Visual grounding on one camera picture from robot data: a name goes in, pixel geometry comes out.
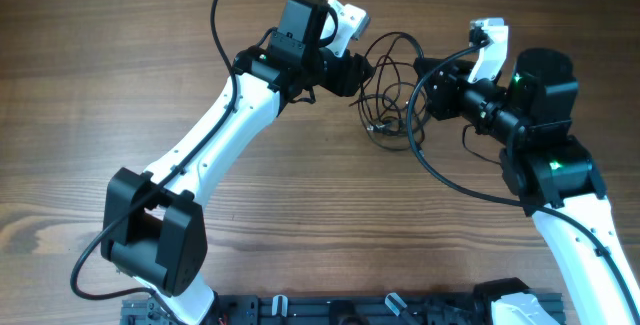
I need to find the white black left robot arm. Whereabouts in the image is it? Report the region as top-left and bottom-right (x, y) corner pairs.
(100, 0), (373, 324)

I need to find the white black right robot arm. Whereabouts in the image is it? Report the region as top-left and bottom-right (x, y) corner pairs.
(414, 48), (639, 324)

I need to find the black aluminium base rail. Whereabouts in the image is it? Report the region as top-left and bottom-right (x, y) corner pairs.
(119, 292), (566, 325)

